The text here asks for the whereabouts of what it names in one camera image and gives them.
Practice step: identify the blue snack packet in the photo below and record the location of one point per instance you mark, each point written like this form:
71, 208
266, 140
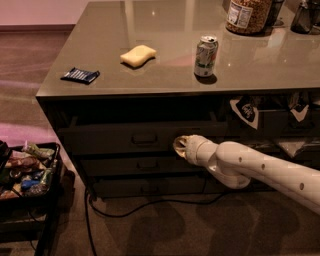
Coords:
80, 76

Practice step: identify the black white snack bag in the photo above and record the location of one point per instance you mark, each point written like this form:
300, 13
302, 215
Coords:
245, 110

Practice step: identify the grey middle drawer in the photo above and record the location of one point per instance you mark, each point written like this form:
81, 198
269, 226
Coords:
138, 165

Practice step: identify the black bin of snacks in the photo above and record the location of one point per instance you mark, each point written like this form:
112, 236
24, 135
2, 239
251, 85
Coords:
28, 174

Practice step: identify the dark bottle behind jar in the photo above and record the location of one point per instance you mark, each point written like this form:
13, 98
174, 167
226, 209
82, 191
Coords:
274, 12

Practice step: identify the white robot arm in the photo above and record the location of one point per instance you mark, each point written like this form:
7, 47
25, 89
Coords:
234, 165

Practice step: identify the grey top drawer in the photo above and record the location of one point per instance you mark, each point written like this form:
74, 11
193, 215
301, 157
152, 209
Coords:
115, 138

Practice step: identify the large jar of nuts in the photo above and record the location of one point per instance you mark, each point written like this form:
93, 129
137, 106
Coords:
247, 17

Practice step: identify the grey bottom drawer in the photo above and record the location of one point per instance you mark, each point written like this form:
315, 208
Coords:
137, 187

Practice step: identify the green white soda can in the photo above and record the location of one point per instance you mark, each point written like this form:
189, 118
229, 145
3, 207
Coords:
206, 52

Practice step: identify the grey drawer cabinet counter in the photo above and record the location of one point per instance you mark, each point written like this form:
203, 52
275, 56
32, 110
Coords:
267, 68

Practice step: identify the dark glass container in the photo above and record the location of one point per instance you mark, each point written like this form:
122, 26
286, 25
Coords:
307, 18

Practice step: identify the white triangular snack bag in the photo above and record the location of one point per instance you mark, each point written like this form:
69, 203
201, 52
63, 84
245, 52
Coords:
298, 107

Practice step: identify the metal drawer handle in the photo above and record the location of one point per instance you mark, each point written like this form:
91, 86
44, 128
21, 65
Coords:
144, 139

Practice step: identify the yellow sponge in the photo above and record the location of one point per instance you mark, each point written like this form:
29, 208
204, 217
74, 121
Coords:
138, 55

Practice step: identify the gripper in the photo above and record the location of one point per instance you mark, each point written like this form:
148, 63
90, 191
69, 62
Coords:
192, 150

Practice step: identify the grey drawer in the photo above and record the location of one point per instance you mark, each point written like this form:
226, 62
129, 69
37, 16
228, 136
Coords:
137, 187
138, 165
115, 138

